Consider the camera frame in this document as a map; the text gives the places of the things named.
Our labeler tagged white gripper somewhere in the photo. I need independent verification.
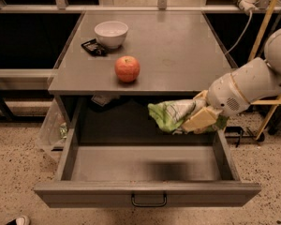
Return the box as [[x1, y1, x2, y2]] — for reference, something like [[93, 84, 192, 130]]
[[181, 73, 250, 132]]

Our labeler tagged green rice chip bag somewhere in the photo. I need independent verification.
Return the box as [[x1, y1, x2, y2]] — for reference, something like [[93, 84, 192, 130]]
[[148, 98, 229, 134]]

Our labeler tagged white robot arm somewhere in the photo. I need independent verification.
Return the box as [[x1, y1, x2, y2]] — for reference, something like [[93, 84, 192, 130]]
[[181, 29, 281, 133]]

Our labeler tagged grey open top drawer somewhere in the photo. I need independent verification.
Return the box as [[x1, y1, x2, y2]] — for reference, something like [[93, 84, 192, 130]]
[[35, 98, 261, 208]]

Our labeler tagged clear plastic bag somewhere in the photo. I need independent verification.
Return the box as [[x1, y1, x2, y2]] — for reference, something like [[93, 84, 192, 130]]
[[37, 100, 67, 153]]

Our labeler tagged black cart base with wheel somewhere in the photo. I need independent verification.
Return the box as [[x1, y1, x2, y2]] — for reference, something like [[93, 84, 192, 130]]
[[224, 126, 265, 147]]

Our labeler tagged red apple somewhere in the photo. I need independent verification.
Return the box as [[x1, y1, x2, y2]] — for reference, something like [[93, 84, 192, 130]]
[[114, 56, 141, 83]]

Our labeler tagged grey metal cabinet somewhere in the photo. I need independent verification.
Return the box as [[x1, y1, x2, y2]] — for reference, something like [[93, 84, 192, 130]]
[[49, 11, 231, 135]]

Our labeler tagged white ceramic bowl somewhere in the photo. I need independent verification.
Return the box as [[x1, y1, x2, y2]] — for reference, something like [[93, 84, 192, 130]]
[[95, 21, 128, 49]]

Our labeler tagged black snack packet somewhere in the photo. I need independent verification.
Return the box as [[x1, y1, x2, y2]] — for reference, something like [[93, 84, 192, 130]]
[[81, 38, 107, 56]]

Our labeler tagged white shoe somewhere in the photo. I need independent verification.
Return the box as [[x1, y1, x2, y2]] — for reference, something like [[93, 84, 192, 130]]
[[6, 216, 30, 225]]

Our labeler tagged yellow wooden ladder frame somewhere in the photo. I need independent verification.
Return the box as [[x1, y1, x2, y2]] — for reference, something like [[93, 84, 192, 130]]
[[246, 0, 281, 142]]

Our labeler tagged white power cable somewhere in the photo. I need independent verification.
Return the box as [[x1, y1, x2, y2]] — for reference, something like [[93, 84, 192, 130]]
[[223, 9, 253, 56]]

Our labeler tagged black drawer handle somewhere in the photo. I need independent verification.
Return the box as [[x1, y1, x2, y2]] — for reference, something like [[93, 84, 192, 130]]
[[131, 194, 168, 208]]

